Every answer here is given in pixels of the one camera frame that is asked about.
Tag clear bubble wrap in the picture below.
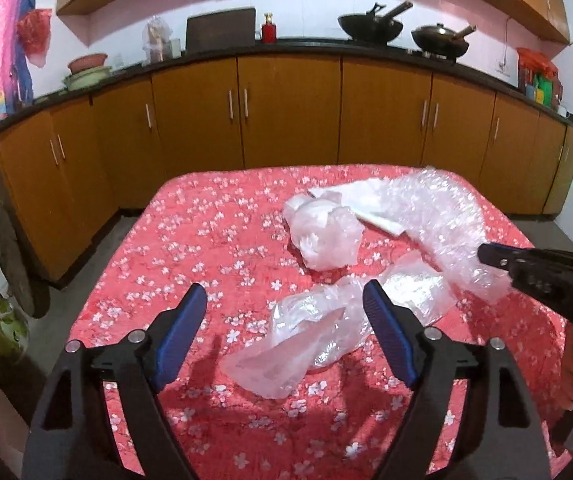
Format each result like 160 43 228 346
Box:
381 167 511 304

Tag clear plastic bag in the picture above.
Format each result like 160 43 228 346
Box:
221 250 456 400

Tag white plastic bag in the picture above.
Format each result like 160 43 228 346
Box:
308 178 406 236

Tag brown lower kitchen cabinets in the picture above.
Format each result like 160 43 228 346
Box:
0 40 573 284

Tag orange bag with groceries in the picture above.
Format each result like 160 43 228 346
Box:
517 48 563 110

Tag small crumpled clear bag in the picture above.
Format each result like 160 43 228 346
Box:
283 192 365 272

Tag red floral tablecloth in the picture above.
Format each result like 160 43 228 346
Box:
68 165 564 479

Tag black lidded wok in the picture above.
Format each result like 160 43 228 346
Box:
411 23 477 60

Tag stacked bowls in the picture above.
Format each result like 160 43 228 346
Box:
63 53 112 91

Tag red bottle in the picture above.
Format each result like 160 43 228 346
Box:
260 13 277 44

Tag red hanging bag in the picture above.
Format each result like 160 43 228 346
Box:
17 9 52 68

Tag clear jar in bag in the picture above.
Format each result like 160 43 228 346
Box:
142 16 172 64

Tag dark cutting board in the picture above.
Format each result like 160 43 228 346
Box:
186 8 256 54

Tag black wok with handle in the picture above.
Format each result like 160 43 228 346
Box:
337 0 413 46

